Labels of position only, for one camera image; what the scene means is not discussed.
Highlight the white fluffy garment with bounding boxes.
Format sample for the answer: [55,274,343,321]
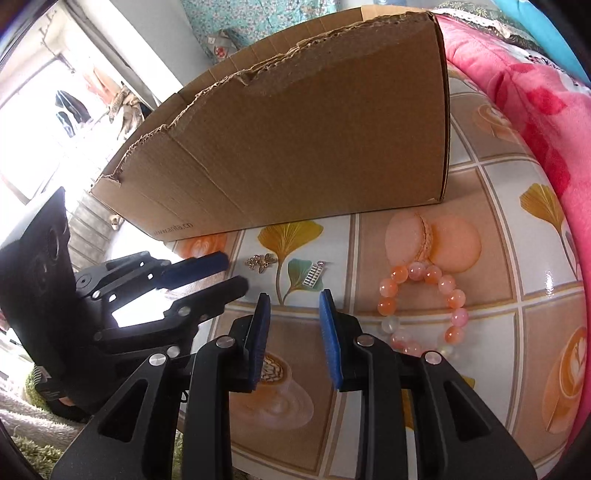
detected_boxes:
[0,391,95,446]

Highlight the silver abacus charm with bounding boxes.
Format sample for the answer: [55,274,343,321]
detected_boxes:
[301,260,328,291]

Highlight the orange hanging garment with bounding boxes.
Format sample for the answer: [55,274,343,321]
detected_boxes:
[84,64,124,108]

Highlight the teal floral cloth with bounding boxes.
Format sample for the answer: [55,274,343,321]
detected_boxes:
[181,0,372,44]

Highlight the brown patterned clothes pile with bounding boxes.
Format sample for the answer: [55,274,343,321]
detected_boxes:
[107,84,154,140]

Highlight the pink printed blanket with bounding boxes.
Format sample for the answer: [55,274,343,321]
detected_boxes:
[434,14,591,298]

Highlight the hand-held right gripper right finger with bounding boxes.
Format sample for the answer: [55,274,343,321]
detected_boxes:
[318,288,539,480]

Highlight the gold flower charm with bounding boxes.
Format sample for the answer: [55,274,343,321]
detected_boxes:
[244,253,278,274]

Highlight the orange pink bead bracelet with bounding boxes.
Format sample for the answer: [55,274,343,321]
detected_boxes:
[377,261,470,359]

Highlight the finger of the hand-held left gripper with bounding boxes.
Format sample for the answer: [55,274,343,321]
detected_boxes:
[75,251,230,302]
[96,276,251,354]

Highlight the green fuzzy cloth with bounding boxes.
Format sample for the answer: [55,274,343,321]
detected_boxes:
[7,428,68,469]

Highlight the brown cardboard box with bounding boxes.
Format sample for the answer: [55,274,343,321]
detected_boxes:
[90,7,452,241]

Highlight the lace trimmed cushion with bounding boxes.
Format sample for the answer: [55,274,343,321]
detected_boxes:
[434,0,525,40]

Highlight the grey patterned pillow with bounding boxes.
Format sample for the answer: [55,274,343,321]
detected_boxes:
[204,28,242,62]

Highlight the blue cartoon bolster pillow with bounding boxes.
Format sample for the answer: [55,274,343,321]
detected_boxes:
[519,0,583,63]

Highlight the dark hanging jacket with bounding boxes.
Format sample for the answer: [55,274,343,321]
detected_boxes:
[54,89,89,138]

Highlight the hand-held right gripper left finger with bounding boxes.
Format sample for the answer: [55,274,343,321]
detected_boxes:
[51,292,273,480]

